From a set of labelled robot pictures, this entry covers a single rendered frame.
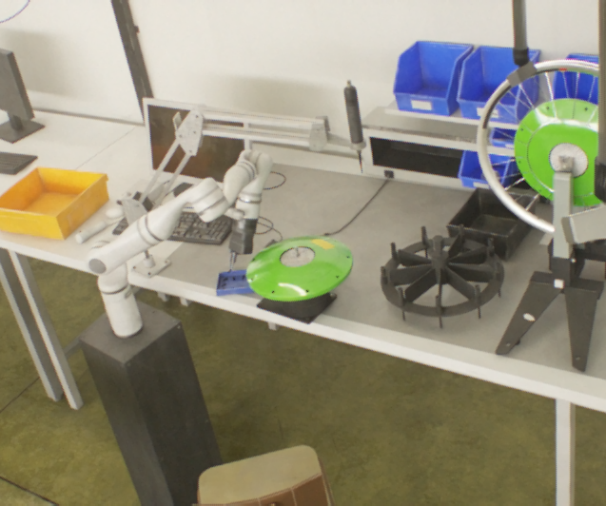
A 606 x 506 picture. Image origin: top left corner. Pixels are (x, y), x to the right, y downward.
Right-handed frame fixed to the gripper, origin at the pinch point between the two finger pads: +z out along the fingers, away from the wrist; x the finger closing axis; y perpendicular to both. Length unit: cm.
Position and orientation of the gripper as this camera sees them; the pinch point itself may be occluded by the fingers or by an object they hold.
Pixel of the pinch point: (230, 270)
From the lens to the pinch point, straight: 297.3
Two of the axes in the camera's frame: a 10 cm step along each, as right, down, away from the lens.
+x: -7.0, -3.0, 6.5
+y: 6.9, -0.5, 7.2
